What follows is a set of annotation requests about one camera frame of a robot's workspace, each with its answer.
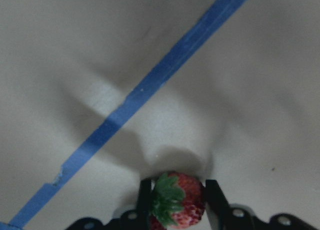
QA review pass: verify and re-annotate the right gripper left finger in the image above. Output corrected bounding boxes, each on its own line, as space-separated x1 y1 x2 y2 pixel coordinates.
136 179 152 222

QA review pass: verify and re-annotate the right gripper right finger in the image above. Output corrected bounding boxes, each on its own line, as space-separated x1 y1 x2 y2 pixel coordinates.
204 179 231 229

